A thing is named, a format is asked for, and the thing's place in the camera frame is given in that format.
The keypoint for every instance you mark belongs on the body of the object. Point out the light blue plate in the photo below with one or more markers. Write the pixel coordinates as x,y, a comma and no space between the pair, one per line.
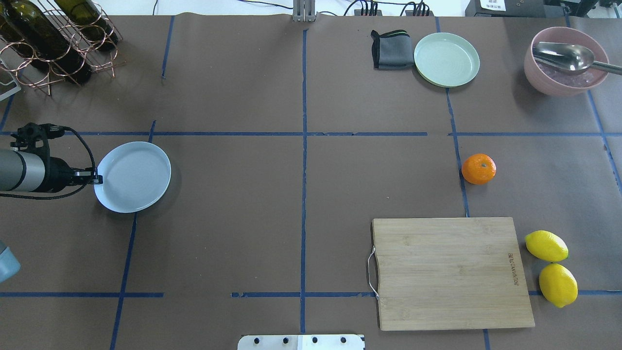
135,176

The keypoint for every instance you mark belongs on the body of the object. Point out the black power strip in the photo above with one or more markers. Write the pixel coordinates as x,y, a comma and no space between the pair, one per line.
373,8

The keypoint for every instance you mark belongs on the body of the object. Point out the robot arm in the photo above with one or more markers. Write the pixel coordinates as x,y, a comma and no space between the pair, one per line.
28,173

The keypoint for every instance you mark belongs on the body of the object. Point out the aluminium profile post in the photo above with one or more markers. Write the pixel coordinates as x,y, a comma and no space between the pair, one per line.
304,11

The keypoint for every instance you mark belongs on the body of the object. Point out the steel ladle spoon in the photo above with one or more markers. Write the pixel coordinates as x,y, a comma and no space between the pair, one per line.
570,57

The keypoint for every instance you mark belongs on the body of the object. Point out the folded grey cloth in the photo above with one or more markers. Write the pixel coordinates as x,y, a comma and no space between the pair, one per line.
392,50

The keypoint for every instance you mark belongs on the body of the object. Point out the yellow lemon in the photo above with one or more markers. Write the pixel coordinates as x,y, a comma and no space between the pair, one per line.
558,285
547,246

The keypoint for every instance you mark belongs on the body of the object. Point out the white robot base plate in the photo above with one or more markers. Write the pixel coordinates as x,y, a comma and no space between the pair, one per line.
302,342

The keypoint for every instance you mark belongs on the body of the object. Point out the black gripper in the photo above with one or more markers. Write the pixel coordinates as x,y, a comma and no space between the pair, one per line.
57,175

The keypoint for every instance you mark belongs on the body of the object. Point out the bamboo cutting board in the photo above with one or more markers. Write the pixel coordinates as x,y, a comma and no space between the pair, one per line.
437,274

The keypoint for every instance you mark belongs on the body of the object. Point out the dark wine bottle right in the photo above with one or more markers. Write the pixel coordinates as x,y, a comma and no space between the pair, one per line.
90,22

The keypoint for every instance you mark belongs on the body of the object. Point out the lower yellow lemon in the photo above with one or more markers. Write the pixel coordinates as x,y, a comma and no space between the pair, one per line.
558,285

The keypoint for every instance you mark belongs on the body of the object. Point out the orange mandarin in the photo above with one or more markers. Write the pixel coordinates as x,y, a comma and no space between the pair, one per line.
478,169

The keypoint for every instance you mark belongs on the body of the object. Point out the upper yellow lemon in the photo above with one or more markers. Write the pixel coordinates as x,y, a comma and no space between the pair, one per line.
547,246

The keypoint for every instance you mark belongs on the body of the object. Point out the light green plate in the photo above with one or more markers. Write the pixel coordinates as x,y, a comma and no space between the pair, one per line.
446,60

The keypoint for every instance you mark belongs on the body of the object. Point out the copper wire bottle rack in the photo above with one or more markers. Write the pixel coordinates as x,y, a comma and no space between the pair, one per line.
19,60

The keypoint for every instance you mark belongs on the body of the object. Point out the black equipment box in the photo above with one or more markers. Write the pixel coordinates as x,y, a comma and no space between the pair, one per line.
513,8

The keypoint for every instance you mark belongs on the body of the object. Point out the pink bowl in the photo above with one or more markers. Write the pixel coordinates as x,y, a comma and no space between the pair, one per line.
557,83

